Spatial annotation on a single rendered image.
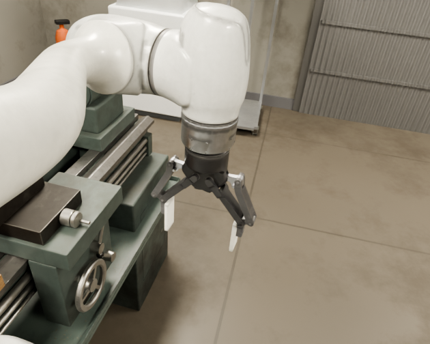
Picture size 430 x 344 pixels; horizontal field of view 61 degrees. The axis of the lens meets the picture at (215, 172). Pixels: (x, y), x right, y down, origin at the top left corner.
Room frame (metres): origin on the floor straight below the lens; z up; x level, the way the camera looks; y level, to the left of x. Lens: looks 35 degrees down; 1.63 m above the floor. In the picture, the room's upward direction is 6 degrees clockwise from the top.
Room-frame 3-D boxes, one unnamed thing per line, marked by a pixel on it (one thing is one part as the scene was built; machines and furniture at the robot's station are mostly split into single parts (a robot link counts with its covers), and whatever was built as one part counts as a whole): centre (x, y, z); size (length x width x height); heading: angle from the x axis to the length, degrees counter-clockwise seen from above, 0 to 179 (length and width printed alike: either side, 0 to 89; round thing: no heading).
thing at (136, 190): (1.32, 0.48, 0.34); 0.44 x 0.40 x 0.68; 79
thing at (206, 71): (0.53, 0.03, 1.45); 0.13 x 0.11 x 0.16; 71
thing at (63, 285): (0.74, 0.37, 0.73); 0.27 x 0.12 x 0.27; 169
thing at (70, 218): (0.70, 0.35, 0.95); 0.07 x 0.04 x 0.04; 79
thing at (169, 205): (0.55, 0.08, 1.14); 0.03 x 0.01 x 0.07; 164
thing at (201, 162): (0.53, 0.02, 1.27); 0.08 x 0.07 x 0.09; 74
